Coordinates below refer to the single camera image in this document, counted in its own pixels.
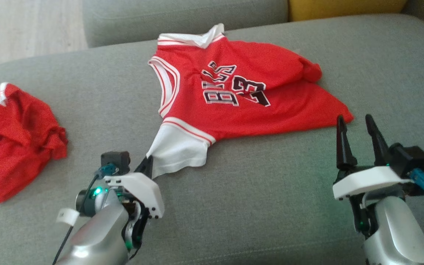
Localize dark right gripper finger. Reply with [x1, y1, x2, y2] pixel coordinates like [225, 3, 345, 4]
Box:
[336, 115, 358, 171]
[365, 114, 391, 166]

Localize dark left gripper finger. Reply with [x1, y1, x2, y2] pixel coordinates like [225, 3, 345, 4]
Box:
[135, 155, 154, 179]

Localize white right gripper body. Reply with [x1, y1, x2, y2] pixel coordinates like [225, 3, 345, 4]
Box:
[332, 165, 415, 201]

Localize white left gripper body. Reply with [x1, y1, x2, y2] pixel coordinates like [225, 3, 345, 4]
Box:
[103, 172, 165, 220]

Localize red white basketball jersey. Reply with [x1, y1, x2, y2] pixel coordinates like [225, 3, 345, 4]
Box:
[146, 23, 355, 180]

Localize red basketball shorts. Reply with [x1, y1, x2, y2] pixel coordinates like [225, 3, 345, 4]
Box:
[0, 82, 68, 204]

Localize large grey sofa seat cushion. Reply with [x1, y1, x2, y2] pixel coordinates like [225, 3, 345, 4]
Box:
[0, 14, 424, 265]

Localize large yellow sofa back cushion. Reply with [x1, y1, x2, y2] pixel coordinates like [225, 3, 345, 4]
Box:
[288, 0, 408, 22]

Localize blue left camera cable connector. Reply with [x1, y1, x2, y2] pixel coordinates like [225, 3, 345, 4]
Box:
[94, 164, 119, 180]

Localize white cable tag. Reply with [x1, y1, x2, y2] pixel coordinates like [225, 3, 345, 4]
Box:
[56, 208, 80, 226]

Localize black left camera cable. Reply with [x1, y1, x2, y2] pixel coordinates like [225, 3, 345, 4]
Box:
[52, 175, 99, 265]

